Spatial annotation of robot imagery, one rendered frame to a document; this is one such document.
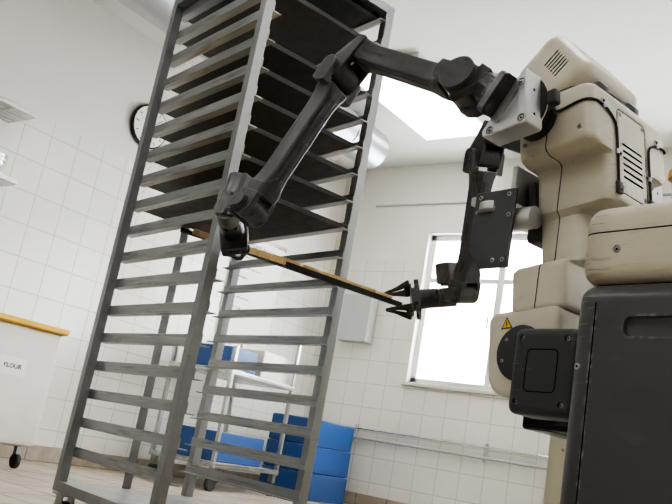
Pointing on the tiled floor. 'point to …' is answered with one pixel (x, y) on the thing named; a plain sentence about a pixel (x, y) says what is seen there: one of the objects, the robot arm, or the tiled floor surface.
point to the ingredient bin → (25, 378)
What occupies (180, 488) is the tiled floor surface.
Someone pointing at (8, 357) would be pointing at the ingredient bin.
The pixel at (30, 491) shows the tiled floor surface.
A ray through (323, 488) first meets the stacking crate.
